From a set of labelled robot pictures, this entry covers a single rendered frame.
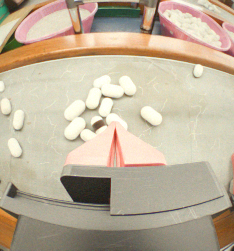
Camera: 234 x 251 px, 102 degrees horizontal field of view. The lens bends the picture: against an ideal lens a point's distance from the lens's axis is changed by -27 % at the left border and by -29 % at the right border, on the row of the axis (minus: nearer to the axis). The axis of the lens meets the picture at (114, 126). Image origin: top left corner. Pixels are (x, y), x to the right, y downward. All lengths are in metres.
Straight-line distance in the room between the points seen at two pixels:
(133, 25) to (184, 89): 0.32
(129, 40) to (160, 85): 0.11
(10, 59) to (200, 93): 0.44
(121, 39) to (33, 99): 0.21
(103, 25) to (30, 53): 0.28
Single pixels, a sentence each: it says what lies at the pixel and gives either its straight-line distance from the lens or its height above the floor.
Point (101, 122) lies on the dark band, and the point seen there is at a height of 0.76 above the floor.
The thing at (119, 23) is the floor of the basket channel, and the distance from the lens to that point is 0.51.
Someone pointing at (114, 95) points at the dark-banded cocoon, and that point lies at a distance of 0.21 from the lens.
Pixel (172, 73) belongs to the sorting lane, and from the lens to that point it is 0.28.
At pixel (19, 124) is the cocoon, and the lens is 0.25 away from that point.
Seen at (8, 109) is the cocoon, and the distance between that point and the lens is 0.29.
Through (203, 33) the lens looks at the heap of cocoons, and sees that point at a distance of 0.49.
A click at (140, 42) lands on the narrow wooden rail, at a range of 0.28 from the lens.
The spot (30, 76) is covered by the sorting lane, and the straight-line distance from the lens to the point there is 0.31.
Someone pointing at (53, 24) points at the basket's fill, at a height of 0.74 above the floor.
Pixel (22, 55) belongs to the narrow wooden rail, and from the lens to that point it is 0.35.
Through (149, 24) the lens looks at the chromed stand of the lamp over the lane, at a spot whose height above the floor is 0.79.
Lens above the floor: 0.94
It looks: 76 degrees down
